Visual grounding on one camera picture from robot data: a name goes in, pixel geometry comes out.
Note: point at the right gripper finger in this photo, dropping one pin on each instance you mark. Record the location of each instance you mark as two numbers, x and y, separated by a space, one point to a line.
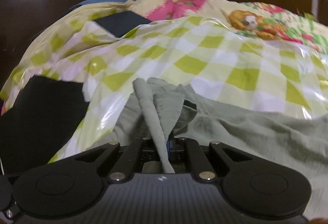
168 147

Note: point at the grey-green pants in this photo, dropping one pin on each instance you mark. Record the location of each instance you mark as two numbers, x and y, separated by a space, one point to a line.
162 111

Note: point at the green checkered plastic sheet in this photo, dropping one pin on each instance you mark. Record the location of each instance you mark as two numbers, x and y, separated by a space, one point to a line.
260 75

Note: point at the black cloth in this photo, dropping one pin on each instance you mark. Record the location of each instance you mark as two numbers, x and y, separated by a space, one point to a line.
44 117

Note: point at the dark navy folded cloth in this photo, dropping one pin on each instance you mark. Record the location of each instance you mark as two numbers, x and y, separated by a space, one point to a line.
121 23

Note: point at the cartoon floral bedsheet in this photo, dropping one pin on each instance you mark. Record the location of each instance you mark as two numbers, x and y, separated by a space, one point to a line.
250 19

